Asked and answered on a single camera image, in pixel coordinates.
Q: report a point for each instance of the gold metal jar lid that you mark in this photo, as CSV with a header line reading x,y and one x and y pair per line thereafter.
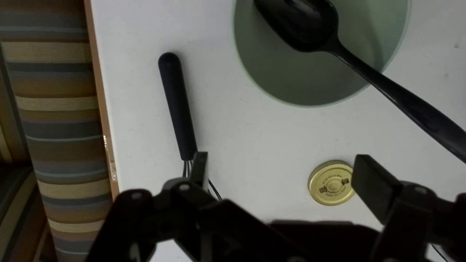
x,y
330,183

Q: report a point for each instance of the black plastic spoon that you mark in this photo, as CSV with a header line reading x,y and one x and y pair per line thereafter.
x,y
327,40

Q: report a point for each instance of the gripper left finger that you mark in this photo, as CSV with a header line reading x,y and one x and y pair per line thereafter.
x,y
189,211

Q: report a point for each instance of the pale green round plate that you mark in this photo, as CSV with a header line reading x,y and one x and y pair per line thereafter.
x,y
291,72

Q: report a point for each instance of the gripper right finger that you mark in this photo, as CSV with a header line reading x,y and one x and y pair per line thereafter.
x,y
397,196

